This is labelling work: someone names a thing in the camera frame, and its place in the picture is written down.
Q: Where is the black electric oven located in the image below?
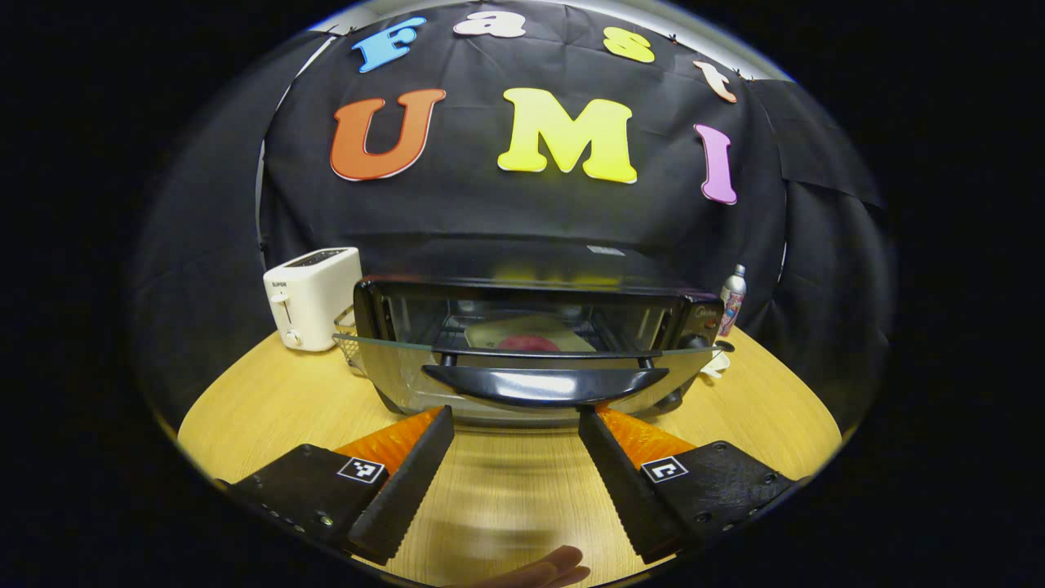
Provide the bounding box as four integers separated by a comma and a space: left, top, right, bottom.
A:
332, 237, 728, 430

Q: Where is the white square plate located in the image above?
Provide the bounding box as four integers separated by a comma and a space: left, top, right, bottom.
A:
465, 314, 598, 354

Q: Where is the white toaster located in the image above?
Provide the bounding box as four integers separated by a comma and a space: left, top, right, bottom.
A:
263, 247, 363, 353

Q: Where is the silver spray bottle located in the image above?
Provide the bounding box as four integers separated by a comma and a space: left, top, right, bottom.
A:
718, 264, 748, 338

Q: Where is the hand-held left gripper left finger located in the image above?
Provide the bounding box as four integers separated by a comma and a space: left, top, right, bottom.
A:
228, 405, 456, 567

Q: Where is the pink ham slice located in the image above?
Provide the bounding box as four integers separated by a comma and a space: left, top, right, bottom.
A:
497, 334, 563, 354

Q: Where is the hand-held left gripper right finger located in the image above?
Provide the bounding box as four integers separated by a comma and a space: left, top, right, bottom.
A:
577, 408, 798, 565

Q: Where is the metal wire basket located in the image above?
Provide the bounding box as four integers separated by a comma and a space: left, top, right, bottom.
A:
334, 305, 365, 374

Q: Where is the black backdrop cloth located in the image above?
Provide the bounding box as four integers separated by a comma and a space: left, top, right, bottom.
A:
131, 0, 895, 434

